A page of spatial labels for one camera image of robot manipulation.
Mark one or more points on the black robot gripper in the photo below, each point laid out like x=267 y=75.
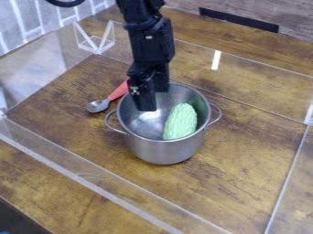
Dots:
x=151 y=38

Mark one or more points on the green bumpy gourd toy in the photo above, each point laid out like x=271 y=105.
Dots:
x=180 y=122

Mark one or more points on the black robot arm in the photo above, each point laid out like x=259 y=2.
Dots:
x=140 y=8

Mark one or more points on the silver metal pot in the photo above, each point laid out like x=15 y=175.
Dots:
x=142 y=127

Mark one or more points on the black strip on table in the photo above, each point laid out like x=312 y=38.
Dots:
x=243 y=21

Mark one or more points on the red-handled metal spoon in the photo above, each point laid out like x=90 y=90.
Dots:
x=98 y=106

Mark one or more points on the clear acrylic corner bracket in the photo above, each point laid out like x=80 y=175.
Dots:
x=95 y=44

